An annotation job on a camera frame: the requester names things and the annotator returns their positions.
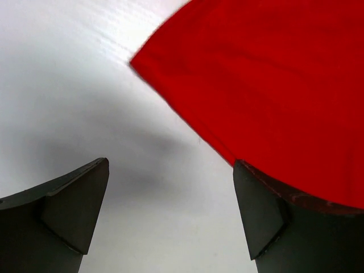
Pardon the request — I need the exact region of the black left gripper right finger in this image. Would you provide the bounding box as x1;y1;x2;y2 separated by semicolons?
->
233;160;363;273

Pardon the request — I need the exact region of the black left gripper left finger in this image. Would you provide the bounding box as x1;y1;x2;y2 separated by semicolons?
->
1;158;109;272

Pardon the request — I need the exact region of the red t-shirt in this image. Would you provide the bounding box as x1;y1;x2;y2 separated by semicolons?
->
130;1;363;208

